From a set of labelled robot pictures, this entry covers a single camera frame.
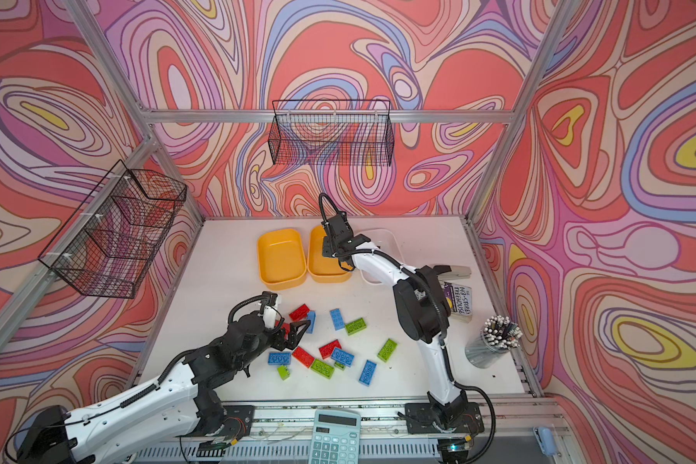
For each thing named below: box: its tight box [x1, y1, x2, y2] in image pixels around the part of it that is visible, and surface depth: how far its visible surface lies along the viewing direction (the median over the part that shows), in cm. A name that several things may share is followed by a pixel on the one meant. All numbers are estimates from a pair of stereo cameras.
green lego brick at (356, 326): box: [345, 317, 368, 336], surface depth 91 cm
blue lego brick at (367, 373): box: [358, 359, 377, 387], surface depth 81 cm
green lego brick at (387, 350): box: [377, 338, 398, 363], surface depth 86 cm
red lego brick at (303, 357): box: [291, 346, 315, 369], surface depth 85 cm
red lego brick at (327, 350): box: [319, 339, 343, 360], surface depth 86 cm
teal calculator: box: [308, 407, 362, 464], surface depth 70 cm
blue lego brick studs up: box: [329, 307, 346, 331], surface depth 93 cm
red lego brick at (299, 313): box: [288, 303, 311, 322], surface depth 93 cm
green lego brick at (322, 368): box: [310, 358, 336, 380], surface depth 84 cm
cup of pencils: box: [464, 315, 523, 369], surface depth 74 cm
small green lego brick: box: [276, 364, 291, 381], surface depth 82 cm
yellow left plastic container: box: [257, 228, 308, 291], surface depth 107 cm
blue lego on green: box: [330, 347, 355, 368], surface depth 83 cm
